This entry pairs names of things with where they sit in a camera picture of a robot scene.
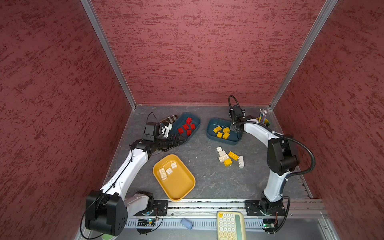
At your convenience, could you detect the white lego square piece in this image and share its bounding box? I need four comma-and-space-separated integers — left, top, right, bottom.
166, 168, 173, 175

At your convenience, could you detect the red lego bottom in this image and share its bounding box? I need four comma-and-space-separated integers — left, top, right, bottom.
186, 118, 193, 125

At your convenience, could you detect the white lego long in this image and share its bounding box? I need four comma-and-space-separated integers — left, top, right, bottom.
159, 168, 168, 181

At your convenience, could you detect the white lego cluster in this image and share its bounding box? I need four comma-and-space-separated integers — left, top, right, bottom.
216, 147, 230, 163

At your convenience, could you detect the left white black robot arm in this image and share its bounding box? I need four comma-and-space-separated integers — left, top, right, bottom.
80, 122, 188, 237

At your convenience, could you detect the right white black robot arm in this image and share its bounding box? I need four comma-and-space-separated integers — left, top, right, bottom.
229, 105, 316, 216

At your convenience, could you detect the right teal plastic bin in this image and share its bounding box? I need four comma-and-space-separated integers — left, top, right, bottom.
206, 118, 243, 145

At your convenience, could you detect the plaid fabric pouch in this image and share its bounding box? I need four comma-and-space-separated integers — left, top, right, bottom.
161, 115, 179, 124

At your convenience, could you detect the yellow pen cup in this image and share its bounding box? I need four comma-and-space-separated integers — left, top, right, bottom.
257, 117, 271, 127

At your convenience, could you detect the yellow plastic tray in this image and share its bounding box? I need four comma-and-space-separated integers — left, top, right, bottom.
153, 155, 196, 202

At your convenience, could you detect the left circuit board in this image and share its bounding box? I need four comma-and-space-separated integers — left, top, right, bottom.
137, 219, 157, 228

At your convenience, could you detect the circuit board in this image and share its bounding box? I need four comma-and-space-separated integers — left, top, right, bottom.
137, 219, 157, 228
262, 219, 278, 232

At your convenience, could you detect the small blue grey cylinder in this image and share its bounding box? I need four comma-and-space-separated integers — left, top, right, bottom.
181, 218, 194, 230

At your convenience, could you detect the cream green calculator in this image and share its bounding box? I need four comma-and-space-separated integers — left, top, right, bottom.
217, 211, 246, 240

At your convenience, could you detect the green push button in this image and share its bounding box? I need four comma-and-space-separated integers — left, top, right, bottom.
101, 234, 117, 240

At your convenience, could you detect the right circuit board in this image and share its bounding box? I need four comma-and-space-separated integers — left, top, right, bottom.
262, 219, 278, 232

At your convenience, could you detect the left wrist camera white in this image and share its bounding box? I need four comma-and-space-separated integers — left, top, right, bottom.
159, 123, 173, 139

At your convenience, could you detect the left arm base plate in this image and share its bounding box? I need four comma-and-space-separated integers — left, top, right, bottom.
137, 200, 169, 217

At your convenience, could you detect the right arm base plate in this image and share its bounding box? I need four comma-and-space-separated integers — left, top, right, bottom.
245, 199, 286, 217

